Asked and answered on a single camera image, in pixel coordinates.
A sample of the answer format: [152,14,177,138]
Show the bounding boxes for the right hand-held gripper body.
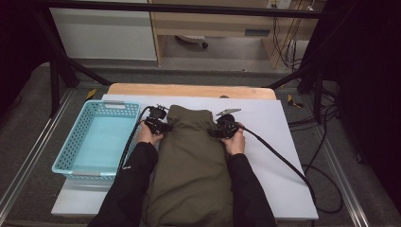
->
[209,108,242,140]

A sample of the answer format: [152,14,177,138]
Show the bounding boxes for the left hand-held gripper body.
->
[144,105,167,135]

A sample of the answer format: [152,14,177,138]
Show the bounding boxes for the olive green pants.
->
[141,104,235,227]

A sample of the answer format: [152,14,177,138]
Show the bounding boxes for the light blue plastic basket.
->
[51,99,142,183]

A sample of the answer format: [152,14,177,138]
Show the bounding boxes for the person's right hand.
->
[220,122,246,156]

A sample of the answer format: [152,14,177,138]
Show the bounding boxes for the person's left hand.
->
[135,121,165,145]

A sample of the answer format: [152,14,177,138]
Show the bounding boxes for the chair base with castor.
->
[174,34,210,50]

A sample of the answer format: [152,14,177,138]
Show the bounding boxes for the black metal stand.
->
[268,61,325,124]
[32,12,113,118]

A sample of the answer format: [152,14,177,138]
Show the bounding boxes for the white cabinet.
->
[48,8,158,61]

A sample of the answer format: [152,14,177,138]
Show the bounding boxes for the light wooden desk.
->
[148,0,325,69]

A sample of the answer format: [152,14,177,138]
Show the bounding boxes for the black metal crossbar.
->
[41,0,324,19]

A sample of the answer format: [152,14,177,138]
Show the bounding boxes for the white power strip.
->
[266,0,292,9]

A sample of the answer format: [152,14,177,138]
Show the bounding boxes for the black curtain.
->
[0,0,53,117]
[304,0,401,206]

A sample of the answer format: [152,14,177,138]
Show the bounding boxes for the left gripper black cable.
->
[116,106,152,178]

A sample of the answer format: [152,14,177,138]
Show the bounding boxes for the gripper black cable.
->
[116,106,152,178]
[239,124,317,227]

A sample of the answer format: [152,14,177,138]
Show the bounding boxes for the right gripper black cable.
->
[239,124,317,227]

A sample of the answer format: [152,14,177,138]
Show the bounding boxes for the black floor cable bundle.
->
[288,91,340,129]

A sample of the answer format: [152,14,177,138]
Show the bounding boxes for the hanging cable bundle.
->
[270,17,304,72]

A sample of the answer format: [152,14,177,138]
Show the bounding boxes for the black floor cable loop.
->
[301,164,344,216]

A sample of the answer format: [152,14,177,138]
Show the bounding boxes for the aluminium floor rail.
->
[316,135,372,227]
[0,89,75,218]

